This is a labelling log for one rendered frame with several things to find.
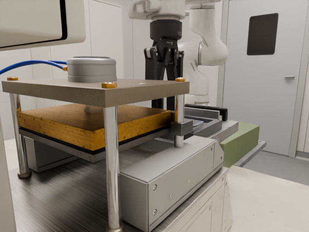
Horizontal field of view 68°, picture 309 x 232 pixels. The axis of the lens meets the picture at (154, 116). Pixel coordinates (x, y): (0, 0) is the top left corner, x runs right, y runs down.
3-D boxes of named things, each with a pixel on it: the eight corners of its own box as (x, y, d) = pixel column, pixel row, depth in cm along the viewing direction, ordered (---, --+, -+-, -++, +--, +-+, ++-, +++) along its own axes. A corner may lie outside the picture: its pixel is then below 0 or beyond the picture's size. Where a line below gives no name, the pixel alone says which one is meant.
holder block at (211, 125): (193, 144, 49) (193, 133, 48) (126, 129, 61) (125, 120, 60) (221, 128, 62) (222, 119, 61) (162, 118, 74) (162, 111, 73)
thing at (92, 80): (54, 196, 20) (39, 44, 18) (-43, 135, 39) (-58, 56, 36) (188, 134, 39) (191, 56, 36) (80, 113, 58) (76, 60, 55)
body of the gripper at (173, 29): (168, 16, 47) (168, 62, 49) (189, 22, 54) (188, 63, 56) (141, 20, 52) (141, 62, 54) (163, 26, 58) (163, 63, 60)
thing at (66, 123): (93, 163, 27) (88, 84, 26) (14, 132, 41) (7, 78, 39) (171, 131, 41) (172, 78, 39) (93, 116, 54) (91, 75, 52)
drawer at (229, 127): (192, 165, 48) (194, 129, 46) (119, 144, 61) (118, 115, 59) (237, 133, 71) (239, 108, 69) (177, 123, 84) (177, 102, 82)
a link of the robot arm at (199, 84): (173, 91, 121) (176, 42, 116) (208, 93, 116) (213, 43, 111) (168, 92, 111) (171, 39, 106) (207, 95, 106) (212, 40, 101)
